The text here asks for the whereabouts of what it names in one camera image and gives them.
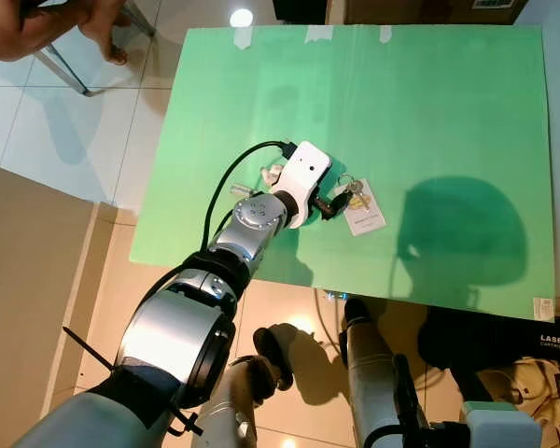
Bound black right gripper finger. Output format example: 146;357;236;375
394;353;421;428

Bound beige crumpled packaging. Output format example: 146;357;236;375
453;359;560;421

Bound green corrugated plastic board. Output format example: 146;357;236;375
131;25;556;323

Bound black laser toner box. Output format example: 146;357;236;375
418;306;560;376

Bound grey robot left leg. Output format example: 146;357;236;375
191;322;295;448

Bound black furniture base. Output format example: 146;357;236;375
273;0;329;24

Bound person bare foot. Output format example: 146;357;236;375
79;0;132;66

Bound silver keys on ring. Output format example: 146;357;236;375
336;174;372;211

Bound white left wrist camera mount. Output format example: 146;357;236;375
276;140;333;231

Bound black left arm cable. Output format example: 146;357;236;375
202;140;296;253

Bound metal chair frame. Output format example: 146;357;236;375
33;0;160;98

